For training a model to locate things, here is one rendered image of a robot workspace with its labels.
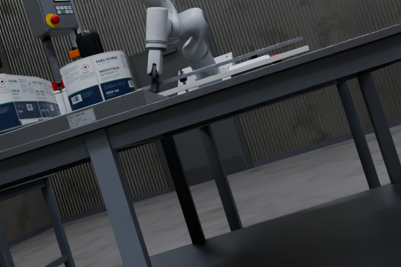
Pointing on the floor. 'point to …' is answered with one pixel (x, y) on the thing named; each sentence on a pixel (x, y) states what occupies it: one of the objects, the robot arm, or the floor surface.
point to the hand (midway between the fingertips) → (154, 89)
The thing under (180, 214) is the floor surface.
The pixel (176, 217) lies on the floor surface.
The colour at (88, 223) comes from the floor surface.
